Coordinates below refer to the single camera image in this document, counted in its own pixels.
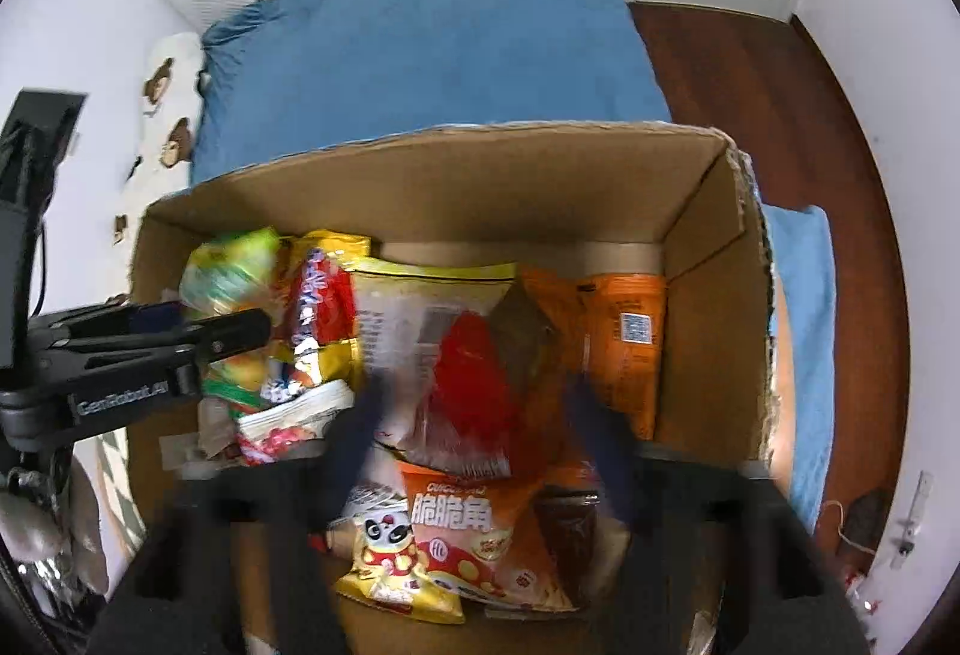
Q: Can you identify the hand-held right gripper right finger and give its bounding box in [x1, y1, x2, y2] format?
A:
[562, 373, 875, 655]

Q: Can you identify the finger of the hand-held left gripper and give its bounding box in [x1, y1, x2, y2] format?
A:
[30, 298, 188, 335]
[30, 308, 272, 371]

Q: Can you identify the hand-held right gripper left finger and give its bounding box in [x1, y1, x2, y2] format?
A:
[90, 377, 398, 655]

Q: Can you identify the green orange snack packet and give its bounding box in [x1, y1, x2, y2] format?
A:
[202, 351, 301, 416]

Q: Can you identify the green yellow snack packet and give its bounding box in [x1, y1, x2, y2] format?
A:
[180, 227, 282, 326]

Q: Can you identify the white red snack packet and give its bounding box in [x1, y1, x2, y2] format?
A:
[236, 379, 357, 468]

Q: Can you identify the red silver snack packet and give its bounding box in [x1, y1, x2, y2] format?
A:
[270, 246, 361, 393]

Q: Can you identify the orange packet with white label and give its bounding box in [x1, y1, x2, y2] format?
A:
[577, 272, 668, 442]

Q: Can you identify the small yellow snack packet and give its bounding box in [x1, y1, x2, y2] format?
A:
[289, 229, 372, 266]

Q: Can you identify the orange panda snack packet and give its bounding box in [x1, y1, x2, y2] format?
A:
[334, 460, 578, 626]

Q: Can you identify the large yellow snack packet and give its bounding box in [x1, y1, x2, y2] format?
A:
[349, 257, 518, 461]

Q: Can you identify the plain orange snack packet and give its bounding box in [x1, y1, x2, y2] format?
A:
[517, 265, 593, 476]

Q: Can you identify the cardboard box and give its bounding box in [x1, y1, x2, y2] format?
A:
[124, 121, 777, 655]

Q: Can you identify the green white checkered blanket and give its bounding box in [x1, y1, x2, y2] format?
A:
[94, 426, 147, 551]

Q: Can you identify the bear printed sheet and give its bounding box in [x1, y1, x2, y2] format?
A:
[112, 32, 207, 251]

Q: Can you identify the light blue bed sheet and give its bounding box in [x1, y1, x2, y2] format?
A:
[761, 205, 837, 528]

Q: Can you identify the blue blanket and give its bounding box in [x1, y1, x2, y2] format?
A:
[187, 0, 672, 187]

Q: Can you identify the white cable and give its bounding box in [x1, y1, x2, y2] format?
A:
[817, 497, 878, 558]

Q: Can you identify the metal door handle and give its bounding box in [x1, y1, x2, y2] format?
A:
[892, 471, 935, 558]

